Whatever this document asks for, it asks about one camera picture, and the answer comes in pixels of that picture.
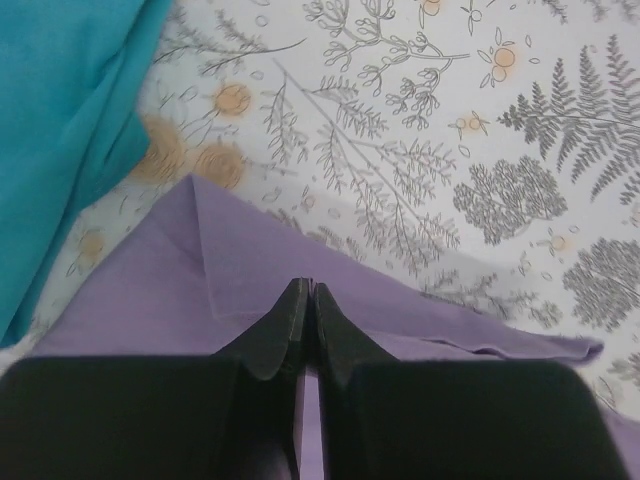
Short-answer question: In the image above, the floral table mat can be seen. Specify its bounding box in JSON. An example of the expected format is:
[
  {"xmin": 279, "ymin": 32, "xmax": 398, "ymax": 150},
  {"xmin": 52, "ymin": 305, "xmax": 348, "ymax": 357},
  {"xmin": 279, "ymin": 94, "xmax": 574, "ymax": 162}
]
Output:
[{"xmin": 1, "ymin": 1, "xmax": 639, "ymax": 417}]

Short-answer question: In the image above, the purple t shirt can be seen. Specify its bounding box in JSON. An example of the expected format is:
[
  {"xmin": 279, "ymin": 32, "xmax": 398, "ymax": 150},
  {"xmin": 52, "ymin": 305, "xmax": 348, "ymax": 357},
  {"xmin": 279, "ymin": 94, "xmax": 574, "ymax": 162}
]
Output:
[{"xmin": 30, "ymin": 176, "xmax": 639, "ymax": 479}]

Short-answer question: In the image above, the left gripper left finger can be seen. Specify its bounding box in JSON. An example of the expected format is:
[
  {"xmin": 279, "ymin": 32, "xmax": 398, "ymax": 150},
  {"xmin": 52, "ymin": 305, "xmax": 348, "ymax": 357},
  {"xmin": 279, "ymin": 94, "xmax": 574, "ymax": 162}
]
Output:
[{"xmin": 1, "ymin": 279, "xmax": 308, "ymax": 479}]

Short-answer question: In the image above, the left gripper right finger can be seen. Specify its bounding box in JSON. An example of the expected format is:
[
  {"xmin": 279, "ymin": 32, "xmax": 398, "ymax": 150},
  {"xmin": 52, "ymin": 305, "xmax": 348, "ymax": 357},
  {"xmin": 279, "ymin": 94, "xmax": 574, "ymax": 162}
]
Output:
[{"xmin": 315, "ymin": 284, "xmax": 630, "ymax": 479}]

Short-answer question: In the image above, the folded teal t shirt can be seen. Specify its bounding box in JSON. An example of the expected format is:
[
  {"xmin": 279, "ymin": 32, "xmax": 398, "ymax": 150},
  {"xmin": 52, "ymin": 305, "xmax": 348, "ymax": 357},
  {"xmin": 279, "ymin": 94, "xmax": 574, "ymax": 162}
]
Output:
[{"xmin": 1, "ymin": 1, "xmax": 170, "ymax": 347}]

